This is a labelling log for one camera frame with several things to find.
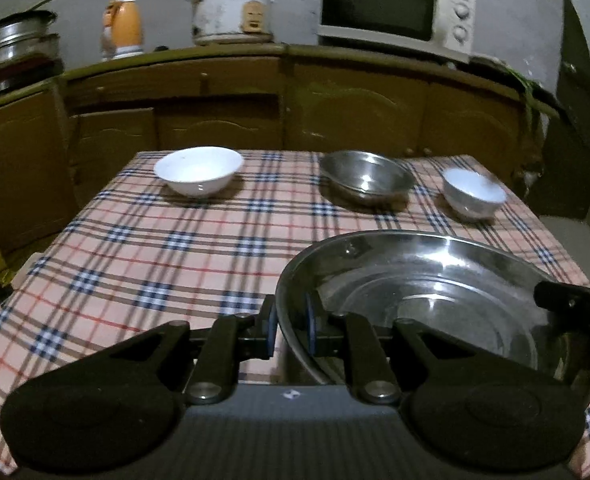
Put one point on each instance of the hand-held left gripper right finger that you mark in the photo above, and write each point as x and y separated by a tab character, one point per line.
312	327

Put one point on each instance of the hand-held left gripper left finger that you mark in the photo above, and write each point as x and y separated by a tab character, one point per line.
271	327

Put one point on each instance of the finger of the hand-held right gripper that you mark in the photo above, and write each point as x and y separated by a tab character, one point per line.
575	307

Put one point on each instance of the large steel basin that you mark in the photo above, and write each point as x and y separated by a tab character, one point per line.
425	270

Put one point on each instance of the small white bowl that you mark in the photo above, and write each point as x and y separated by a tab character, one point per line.
472	190

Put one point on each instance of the small steel bowl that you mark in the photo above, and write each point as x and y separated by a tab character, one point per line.
365	172

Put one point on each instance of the large white bowl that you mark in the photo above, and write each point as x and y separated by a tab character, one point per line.
197	167

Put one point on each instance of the plaid tablecloth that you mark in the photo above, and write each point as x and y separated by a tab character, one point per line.
175	260

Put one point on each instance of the dark door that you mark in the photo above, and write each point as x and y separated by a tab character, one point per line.
585	125

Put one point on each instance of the wooden kitchen cabinet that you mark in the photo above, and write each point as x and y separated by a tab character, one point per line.
355	105

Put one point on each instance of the green vegetables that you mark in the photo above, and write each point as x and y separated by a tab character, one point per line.
522	82

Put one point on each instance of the white rice cooker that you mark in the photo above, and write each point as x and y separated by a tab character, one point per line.
225	10

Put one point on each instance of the white microwave oven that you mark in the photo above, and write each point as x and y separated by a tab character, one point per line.
380	7

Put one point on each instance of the orange electric kettle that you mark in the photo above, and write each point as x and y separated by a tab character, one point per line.
125	25

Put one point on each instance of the stacked steel pots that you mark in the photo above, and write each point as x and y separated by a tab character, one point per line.
15	45

